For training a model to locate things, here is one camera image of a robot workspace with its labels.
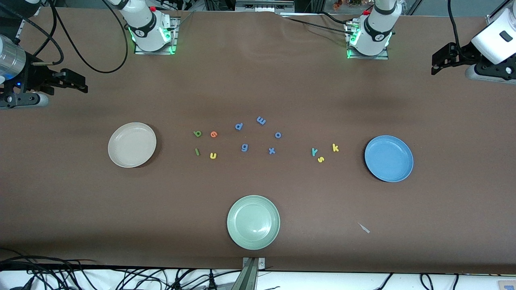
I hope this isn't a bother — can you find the beige brown plate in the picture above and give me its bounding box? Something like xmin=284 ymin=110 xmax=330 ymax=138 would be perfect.
xmin=108 ymin=122 xmax=157 ymax=168

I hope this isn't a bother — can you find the blue plate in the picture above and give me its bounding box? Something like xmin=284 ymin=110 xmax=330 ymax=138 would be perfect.
xmin=364 ymin=135 xmax=414 ymax=183

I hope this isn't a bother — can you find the brown table cover sheet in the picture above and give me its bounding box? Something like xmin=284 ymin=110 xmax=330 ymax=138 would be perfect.
xmin=0 ymin=7 xmax=516 ymax=274

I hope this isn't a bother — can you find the green plate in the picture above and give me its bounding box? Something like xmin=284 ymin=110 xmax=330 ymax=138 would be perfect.
xmin=227 ymin=195 xmax=281 ymax=251

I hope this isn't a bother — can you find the aluminium frame rail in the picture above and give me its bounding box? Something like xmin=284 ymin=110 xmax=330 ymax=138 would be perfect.
xmin=486 ymin=0 xmax=509 ymax=27
xmin=13 ymin=16 xmax=27 ymax=46

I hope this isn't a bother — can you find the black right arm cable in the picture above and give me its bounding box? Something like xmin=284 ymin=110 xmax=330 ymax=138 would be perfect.
xmin=0 ymin=0 xmax=129 ymax=74

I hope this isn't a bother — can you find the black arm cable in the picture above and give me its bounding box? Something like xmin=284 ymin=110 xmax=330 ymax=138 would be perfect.
xmin=0 ymin=0 xmax=129 ymax=74
xmin=447 ymin=0 xmax=462 ymax=46

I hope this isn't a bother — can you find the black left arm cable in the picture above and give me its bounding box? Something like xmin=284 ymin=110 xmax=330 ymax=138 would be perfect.
xmin=447 ymin=0 xmax=462 ymax=46

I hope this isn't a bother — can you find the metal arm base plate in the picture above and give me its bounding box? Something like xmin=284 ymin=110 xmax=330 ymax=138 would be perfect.
xmin=346 ymin=22 xmax=390 ymax=60
xmin=134 ymin=16 xmax=179 ymax=55

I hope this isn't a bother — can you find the grey metal frame piece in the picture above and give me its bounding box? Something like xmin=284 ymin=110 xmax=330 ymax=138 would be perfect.
xmin=235 ymin=0 xmax=295 ymax=13

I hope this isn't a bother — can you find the grey metal bracket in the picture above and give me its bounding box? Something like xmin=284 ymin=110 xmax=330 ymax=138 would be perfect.
xmin=241 ymin=257 xmax=266 ymax=290

